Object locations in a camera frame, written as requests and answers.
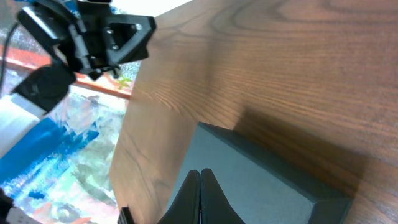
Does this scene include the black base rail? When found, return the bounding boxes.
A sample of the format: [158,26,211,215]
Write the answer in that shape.
[117,207,135,224]

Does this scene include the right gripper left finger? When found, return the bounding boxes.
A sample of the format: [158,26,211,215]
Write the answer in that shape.
[158,170,200,224]

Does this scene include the dark green box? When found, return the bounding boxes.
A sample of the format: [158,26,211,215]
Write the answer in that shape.
[166,123,352,223]

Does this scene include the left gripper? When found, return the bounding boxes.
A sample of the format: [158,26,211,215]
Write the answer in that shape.
[17,1,157,80]

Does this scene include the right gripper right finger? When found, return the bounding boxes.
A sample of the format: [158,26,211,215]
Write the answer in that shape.
[200,169,244,224]

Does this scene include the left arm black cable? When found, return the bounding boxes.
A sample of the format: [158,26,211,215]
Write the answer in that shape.
[0,21,19,94]

